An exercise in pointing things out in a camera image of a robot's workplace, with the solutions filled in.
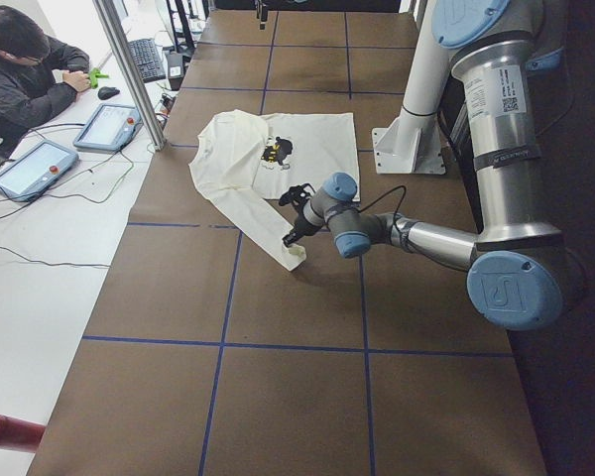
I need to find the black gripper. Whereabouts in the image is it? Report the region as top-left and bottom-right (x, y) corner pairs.
(283, 202), (322, 246)

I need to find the white long-sleeve printed shirt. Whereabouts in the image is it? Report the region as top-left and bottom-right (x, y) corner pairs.
(189, 110), (359, 271)

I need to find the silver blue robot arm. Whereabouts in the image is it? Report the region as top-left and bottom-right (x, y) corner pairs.
(281, 1), (585, 330)

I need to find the far teach pendant tablet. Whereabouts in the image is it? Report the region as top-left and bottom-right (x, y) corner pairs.
(73, 104), (143, 153)

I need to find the teach pendant tablet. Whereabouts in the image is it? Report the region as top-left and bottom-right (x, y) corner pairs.
(0, 140), (78, 201)
(73, 104), (143, 153)

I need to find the small black box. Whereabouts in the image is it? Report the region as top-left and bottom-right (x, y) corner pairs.
(165, 52), (185, 91)

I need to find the black keyboard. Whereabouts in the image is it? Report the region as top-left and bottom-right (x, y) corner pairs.
(128, 39), (166, 83)

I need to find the black computer mouse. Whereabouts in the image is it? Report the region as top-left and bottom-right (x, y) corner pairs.
(97, 86), (120, 100)

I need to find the green plastic tool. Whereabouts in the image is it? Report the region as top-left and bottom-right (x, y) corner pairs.
(88, 67), (109, 89)

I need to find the near teach pendant tablet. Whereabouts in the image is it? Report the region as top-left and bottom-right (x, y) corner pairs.
(0, 140), (78, 201)

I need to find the seated person in black jacket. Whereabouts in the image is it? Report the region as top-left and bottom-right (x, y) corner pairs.
(0, 5), (90, 160)

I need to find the red cylinder tube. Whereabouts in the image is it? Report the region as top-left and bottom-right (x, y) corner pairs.
(0, 415), (46, 453)

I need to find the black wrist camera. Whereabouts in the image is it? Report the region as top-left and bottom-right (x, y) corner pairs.
(279, 183), (315, 210)

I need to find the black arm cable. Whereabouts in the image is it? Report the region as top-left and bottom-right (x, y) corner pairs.
(357, 184), (409, 225)

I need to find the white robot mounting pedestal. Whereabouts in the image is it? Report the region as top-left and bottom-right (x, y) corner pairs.
(372, 1), (449, 175)

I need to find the black pendant cable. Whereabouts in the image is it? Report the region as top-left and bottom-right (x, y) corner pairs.
(0, 118), (155, 272)

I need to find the aluminium frame post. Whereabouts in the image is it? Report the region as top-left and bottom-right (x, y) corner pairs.
(93, 0), (167, 151)

